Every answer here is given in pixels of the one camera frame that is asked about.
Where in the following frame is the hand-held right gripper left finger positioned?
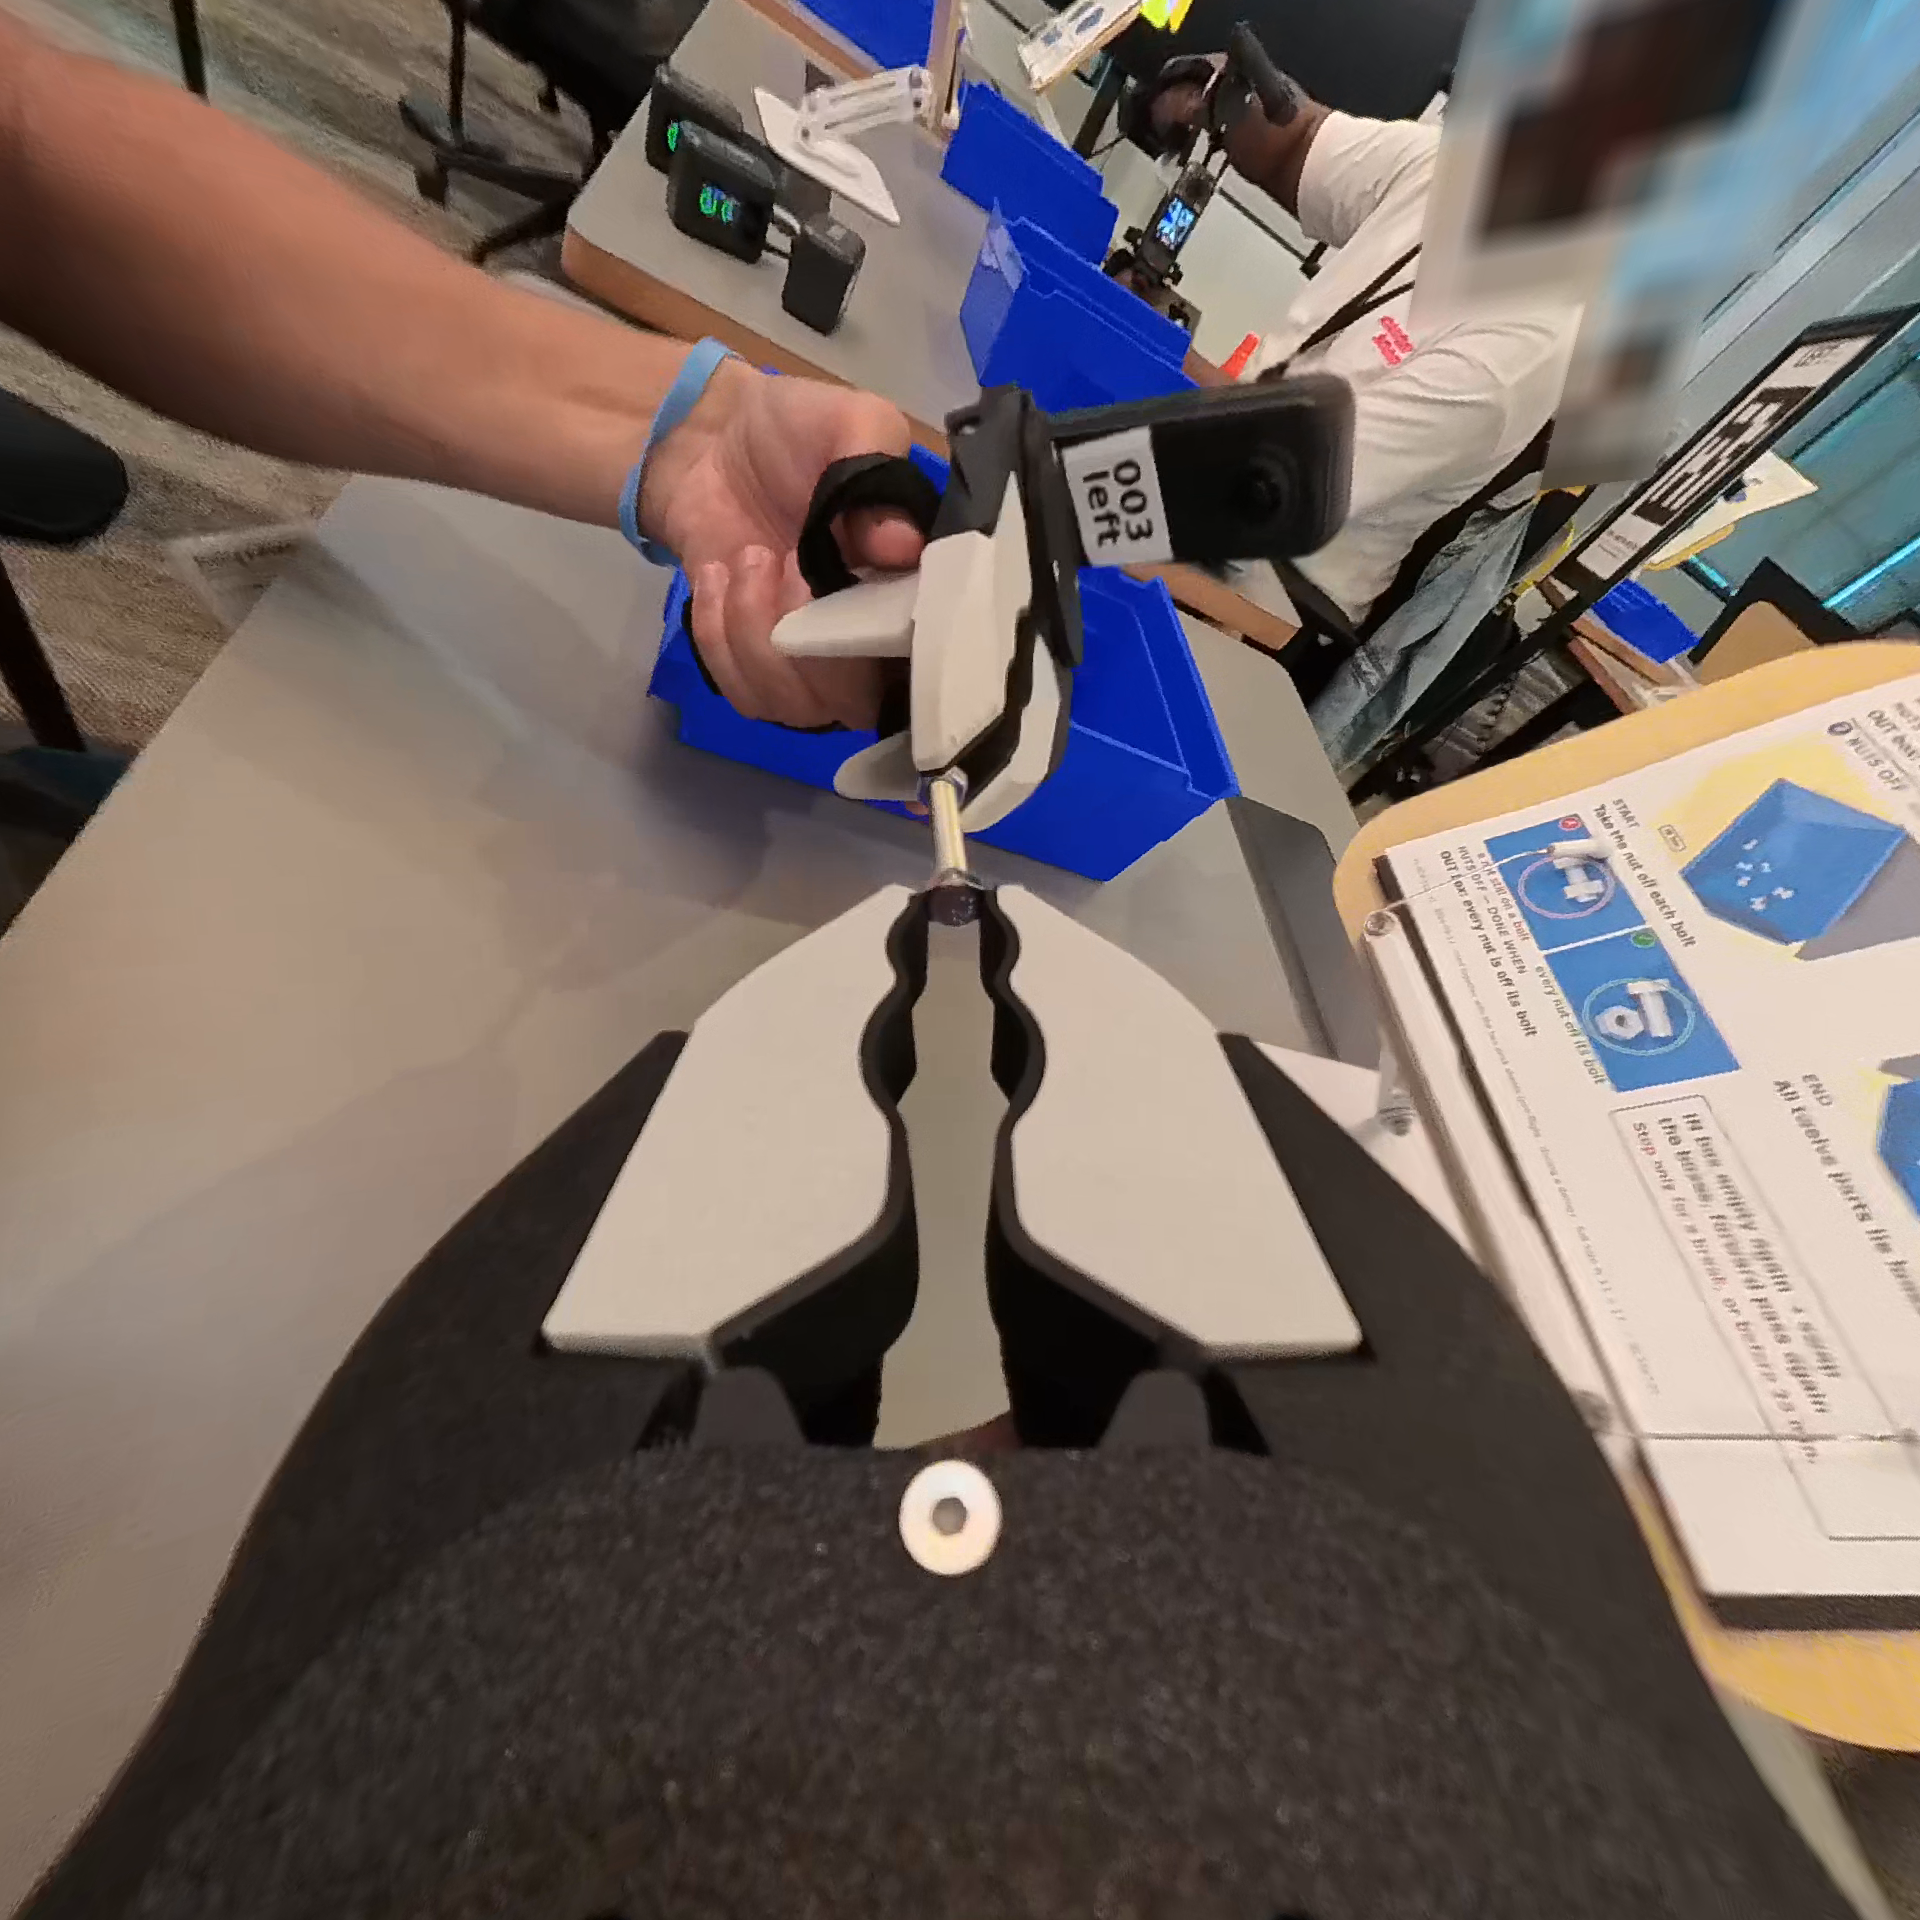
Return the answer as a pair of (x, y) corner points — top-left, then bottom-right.
(538, 886), (921, 1448)

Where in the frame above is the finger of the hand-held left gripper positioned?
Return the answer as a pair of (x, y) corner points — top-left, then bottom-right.
(767, 499), (1039, 774)
(833, 663), (1072, 835)

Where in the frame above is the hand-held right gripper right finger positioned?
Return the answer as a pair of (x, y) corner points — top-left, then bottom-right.
(981, 886), (1367, 1448)

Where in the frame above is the thin long silver bolt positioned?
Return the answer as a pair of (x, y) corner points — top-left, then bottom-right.
(918, 767), (990, 895)

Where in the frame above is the blue plastic bin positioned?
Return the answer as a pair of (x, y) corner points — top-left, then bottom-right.
(646, 439), (1244, 886)
(940, 81), (1121, 251)
(793, 0), (942, 74)
(957, 209), (1205, 417)

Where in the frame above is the person's left forearm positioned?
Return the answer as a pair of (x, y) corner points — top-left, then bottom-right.
(0, 18), (681, 530)

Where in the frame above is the grey desk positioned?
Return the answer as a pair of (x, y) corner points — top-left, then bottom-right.
(0, 478), (1369, 1920)

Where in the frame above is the person's left hand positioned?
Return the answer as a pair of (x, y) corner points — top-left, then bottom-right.
(638, 364), (917, 736)

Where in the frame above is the denim jacket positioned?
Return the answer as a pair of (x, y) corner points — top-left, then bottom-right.
(1303, 491), (1566, 785)

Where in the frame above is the blue wristband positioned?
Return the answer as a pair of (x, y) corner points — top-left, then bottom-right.
(615, 336), (746, 572)

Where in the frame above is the printed instruction sheet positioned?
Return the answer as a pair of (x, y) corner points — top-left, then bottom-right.
(1016, 0), (1151, 88)
(1369, 673), (1920, 1641)

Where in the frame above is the black-and-white marker sign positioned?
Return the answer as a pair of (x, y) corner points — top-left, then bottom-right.
(1572, 305), (1920, 583)

